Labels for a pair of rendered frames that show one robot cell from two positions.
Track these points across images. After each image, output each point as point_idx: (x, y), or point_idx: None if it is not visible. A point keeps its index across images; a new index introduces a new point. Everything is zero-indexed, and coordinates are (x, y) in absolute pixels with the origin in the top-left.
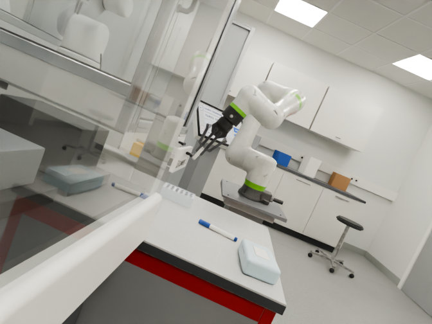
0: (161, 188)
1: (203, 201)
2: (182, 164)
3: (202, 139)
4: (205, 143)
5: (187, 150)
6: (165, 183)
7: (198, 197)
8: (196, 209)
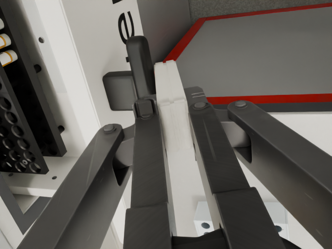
0: (186, 186)
1: (321, 144)
2: (133, 32)
3: (110, 158)
4: (162, 137)
5: (100, 87)
6: (198, 234)
7: (299, 121)
8: (308, 236)
